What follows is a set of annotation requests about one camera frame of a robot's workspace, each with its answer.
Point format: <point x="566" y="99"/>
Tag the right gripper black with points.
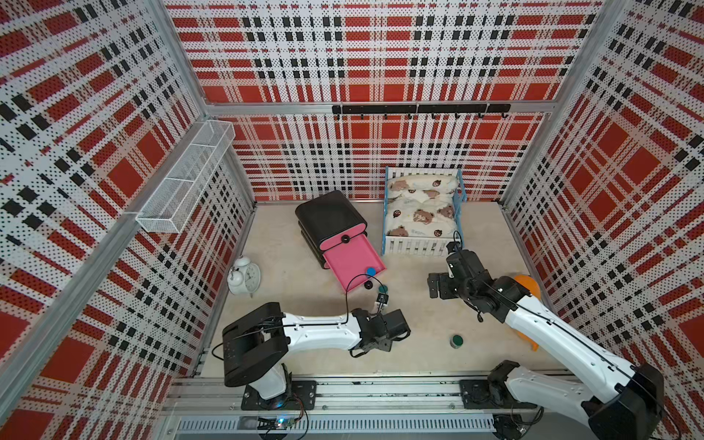
<point x="444" y="280"/>

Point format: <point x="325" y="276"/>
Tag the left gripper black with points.
<point x="385" y="345"/>

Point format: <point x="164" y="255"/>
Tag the dark green paint can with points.
<point x="456" y="341"/>

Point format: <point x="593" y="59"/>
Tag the pink drawer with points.
<point x="349" y="262"/>

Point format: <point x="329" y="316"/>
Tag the black pink drawer cabinet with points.
<point x="327" y="221"/>

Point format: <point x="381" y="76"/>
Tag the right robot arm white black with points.
<point x="614" y="398"/>

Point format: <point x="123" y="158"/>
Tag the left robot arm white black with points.
<point x="255" y="345"/>

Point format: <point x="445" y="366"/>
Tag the blue white doll bed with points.
<point x="436" y="247"/>

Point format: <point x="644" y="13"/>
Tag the bear print blanket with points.
<point x="421" y="206"/>

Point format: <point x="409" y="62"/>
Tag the white alarm clock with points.
<point x="244" y="277"/>

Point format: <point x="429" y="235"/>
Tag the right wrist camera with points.
<point x="454" y="257"/>

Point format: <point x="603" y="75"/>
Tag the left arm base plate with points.
<point x="299" y="394"/>

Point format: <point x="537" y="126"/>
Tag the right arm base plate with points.
<point x="476" y="394"/>

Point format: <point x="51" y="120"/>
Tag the black wall hook rail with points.
<point x="421" y="109"/>

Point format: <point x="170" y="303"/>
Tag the aluminium mounting rail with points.
<point x="349" y="395"/>

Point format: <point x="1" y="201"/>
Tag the white wire mesh shelf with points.
<point x="171" y="205"/>

